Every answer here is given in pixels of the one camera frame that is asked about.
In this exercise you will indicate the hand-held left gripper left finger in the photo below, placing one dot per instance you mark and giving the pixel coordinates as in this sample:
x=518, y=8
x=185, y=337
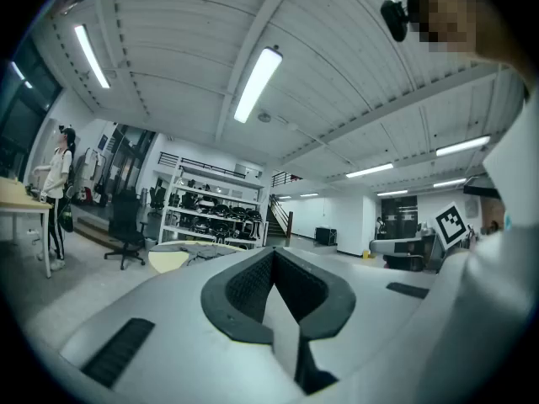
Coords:
x=215, y=305

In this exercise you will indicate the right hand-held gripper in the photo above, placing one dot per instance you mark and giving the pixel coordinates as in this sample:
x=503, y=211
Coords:
x=450, y=225

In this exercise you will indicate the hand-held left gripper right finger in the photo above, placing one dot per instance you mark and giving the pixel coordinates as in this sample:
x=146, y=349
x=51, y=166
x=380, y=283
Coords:
x=337, y=305

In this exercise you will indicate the grey cloth garment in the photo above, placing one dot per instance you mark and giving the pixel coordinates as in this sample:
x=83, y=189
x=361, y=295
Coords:
x=206, y=251

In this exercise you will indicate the ceiling tube light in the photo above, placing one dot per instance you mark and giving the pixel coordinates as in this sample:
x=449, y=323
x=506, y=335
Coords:
x=92, y=56
x=257, y=84
x=463, y=145
x=369, y=170
x=449, y=182

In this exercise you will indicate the black crate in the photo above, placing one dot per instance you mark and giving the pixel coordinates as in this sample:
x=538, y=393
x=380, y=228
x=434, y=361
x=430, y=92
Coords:
x=326, y=236

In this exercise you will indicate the group of black helmets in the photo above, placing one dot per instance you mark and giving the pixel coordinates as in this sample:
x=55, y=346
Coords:
x=223, y=221

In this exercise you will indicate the white waste bin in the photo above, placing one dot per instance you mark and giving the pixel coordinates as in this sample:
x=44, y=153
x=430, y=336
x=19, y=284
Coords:
x=150, y=243

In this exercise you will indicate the staircase with wooden railing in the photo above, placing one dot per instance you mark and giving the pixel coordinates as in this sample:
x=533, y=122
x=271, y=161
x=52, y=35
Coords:
x=280, y=221

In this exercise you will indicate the white metal shelving unit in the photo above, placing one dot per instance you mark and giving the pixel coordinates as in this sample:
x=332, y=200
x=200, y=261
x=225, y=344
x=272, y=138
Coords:
x=210, y=196

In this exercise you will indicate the black office chair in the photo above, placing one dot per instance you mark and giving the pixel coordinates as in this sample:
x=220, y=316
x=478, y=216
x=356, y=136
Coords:
x=124, y=221

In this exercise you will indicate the low wooden platform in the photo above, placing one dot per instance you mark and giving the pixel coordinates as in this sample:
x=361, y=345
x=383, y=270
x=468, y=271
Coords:
x=90, y=225

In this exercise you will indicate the cream hanging garment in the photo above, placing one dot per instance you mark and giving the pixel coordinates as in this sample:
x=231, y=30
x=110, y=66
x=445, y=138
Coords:
x=90, y=162

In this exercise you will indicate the round ceiling sensor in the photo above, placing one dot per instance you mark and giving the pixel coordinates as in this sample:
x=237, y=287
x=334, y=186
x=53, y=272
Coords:
x=264, y=117

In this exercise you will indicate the person's head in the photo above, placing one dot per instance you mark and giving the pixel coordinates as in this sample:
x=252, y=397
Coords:
x=463, y=11

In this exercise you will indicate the light wooden desk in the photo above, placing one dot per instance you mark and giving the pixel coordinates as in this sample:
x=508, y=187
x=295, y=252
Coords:
x=17, y=200

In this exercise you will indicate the blue wall poster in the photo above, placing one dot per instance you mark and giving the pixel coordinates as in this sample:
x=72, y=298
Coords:
x=103, y=141

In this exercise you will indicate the black head-worn camera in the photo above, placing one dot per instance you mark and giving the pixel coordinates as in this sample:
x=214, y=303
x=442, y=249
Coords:
x=396, y=17

